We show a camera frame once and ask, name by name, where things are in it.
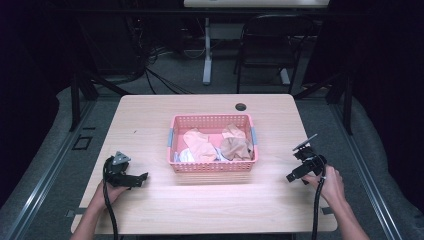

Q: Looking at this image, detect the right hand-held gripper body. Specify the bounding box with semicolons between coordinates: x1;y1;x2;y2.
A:
292;133;328;178

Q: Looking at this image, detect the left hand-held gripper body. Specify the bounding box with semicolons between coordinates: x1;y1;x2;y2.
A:
104;151;136;188

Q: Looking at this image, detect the person's left hand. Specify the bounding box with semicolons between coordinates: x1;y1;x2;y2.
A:
94;179;130;208

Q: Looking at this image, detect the person's right hand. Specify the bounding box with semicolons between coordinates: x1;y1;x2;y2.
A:
301;165;347;208

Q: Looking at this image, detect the white cloth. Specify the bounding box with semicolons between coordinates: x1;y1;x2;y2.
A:
172;147;196;164

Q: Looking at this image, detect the tan brown stocking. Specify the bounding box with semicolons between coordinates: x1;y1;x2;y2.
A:
220;123;255;162

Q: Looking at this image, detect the peach pink sock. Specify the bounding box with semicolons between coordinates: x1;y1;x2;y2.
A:
182;128;218;164

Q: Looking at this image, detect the black metal stand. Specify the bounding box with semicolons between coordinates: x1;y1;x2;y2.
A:
68;71;131;133
293;71;354;136

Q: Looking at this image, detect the pink plastic basket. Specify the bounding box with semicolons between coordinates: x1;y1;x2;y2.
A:
166;113;260;174

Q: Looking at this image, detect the light blue cloth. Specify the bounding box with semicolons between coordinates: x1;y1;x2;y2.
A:
214;147;232;163

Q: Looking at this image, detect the black folding chair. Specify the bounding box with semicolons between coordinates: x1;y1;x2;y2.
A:
232;13;317;95

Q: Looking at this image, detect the white desk with metal legs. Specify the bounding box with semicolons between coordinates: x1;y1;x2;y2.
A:
182;0;331;86

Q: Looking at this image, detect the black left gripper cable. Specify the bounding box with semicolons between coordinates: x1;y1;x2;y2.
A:
102;156;120;240

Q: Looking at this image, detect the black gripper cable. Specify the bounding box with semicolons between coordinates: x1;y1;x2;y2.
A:
311;156;328;240
102;156;120;240

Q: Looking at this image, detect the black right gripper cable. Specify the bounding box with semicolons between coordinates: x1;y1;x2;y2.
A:
311;156;328;240

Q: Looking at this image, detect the bundle of black floor cables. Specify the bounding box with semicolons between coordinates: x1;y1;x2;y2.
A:
124;13;208;95

